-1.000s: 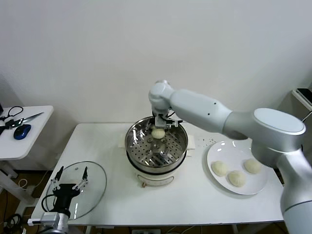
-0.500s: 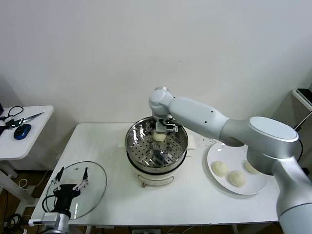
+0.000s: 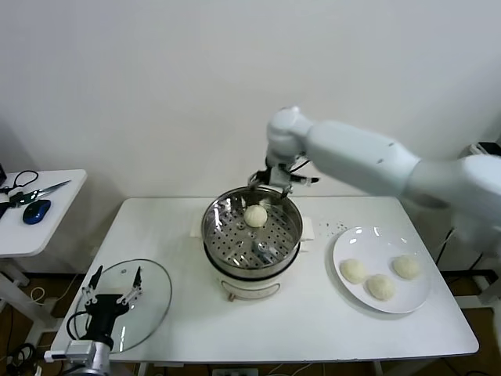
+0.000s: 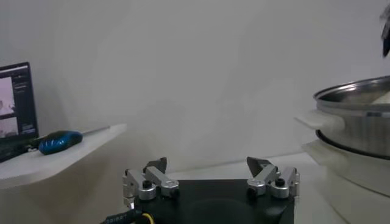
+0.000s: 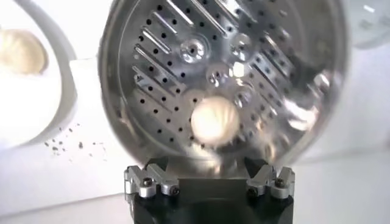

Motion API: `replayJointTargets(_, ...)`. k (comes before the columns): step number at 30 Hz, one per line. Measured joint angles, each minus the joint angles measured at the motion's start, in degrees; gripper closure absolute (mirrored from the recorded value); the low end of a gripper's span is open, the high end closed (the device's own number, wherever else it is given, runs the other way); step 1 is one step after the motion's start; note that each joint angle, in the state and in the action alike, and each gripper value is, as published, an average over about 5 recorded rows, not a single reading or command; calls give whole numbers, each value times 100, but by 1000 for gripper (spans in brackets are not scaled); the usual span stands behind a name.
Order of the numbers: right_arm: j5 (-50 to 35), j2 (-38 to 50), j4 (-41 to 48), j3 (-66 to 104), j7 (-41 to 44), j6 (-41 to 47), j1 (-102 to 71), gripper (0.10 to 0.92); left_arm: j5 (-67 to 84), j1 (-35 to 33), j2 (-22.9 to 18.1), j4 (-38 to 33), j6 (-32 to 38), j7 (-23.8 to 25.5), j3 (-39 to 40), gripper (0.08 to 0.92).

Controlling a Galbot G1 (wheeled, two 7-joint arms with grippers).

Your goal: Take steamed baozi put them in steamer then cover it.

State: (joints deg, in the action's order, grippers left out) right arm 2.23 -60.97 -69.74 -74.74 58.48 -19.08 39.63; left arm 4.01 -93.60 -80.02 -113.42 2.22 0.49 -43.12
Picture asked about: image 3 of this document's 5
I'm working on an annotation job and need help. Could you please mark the white steamed baozi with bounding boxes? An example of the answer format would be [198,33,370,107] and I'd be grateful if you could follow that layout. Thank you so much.
[339,258,367,284]
[243,204,269,228]
[366,273,395,302]
[392,255,420,280]

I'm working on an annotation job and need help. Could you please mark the black cable with adapter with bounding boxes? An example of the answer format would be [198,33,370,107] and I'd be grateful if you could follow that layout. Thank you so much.
[434,230,488,275]

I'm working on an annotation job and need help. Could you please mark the black handled scissors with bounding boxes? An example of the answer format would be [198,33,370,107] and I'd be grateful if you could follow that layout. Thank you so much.
[0,171,73,199]

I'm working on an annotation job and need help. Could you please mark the white coiled floor cable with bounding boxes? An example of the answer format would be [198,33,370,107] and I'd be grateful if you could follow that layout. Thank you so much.
[30,273,79,306]

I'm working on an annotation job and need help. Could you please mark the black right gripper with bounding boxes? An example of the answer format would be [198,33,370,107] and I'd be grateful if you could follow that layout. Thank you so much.
[247,156,295,204]

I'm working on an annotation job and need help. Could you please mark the white side table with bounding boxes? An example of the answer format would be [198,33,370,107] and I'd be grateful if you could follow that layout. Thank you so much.
[0,169,88,353]

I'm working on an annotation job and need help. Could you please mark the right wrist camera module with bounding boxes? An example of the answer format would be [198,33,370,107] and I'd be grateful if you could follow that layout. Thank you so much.
[289,174,321,186]

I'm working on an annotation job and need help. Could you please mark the round glass pot lid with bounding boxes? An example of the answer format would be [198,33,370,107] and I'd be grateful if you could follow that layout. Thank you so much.
[74,258,172,352]

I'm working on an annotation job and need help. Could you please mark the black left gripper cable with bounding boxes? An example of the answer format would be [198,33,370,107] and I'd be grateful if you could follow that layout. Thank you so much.
[66,309,93,342]

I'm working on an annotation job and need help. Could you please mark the blue computer mouse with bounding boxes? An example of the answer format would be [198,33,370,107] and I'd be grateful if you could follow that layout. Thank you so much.
[21,199,52,226]

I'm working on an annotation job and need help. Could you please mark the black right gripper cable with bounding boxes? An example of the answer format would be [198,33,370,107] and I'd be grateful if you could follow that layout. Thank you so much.
[289,156,312,173]

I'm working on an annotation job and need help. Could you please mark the white round plate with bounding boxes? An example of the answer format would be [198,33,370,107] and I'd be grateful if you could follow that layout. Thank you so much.
[332,226,431,314]

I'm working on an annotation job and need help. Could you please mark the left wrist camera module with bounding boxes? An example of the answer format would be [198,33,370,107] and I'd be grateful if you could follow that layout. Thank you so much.
[43,340,97,363]

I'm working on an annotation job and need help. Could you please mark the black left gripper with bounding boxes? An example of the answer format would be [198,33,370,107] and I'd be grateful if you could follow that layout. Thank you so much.
[81,265,144,342]

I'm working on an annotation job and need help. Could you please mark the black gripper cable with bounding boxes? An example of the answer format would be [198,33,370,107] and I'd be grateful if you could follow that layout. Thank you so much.
[66,309,93,342]
[289,156,312,173]

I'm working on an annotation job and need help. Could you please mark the stainless steel steamer basket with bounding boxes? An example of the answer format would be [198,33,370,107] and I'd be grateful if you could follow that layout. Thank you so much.
[189,186,315,271]

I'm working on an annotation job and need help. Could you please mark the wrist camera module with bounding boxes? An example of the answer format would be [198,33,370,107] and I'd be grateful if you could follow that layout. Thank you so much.
[43,340,97,363]
[289,174,321,186]

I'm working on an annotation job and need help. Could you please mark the white hanging cable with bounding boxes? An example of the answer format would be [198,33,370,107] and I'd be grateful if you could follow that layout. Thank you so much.
[440,229,456,254]

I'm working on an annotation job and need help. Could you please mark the small green lit board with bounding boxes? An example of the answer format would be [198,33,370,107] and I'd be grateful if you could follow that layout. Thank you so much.
[9,190,37,208]

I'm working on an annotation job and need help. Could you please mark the white power strip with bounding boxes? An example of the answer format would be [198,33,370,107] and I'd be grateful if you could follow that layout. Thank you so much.
[211,367,259,376]

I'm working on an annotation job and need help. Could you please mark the black floor cables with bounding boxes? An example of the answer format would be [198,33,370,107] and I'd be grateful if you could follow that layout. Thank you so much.
[0,305,38,376]

